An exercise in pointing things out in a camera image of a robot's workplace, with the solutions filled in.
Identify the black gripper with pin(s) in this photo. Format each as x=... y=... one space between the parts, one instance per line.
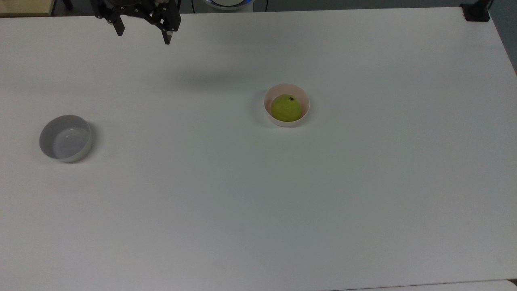
x=135 y=6

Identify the green pear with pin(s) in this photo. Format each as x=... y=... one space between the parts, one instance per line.
x=286 y=109

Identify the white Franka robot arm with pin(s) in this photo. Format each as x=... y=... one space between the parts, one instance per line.
x=226 y=3

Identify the grey plastic bowl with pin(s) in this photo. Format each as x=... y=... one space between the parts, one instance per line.
x=66 y=139

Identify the pink plastic bowl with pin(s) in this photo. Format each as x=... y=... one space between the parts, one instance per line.
x=306 y=106

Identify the light wooden furniture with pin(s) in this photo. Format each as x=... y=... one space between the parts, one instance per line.
x=24 y=6

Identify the black table clamp mount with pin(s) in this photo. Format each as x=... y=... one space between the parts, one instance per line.
x=476 y=12

